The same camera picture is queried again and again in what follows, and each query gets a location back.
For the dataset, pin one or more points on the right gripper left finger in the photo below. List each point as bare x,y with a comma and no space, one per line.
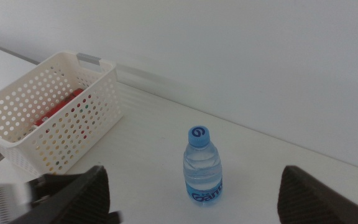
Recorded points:
79,202

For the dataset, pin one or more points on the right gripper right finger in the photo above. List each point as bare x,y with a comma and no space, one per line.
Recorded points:
309,202

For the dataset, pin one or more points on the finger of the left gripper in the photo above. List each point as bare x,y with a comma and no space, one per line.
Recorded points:
114,217

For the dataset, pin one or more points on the red cola can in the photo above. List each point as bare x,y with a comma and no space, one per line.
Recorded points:
57,107

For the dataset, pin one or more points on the clear water bottle blue label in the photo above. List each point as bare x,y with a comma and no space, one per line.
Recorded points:
202,174

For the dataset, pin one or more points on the white perforated plastic basket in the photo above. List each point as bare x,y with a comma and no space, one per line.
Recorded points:
73,140

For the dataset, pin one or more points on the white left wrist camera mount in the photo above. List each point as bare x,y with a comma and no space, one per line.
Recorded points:
5,202

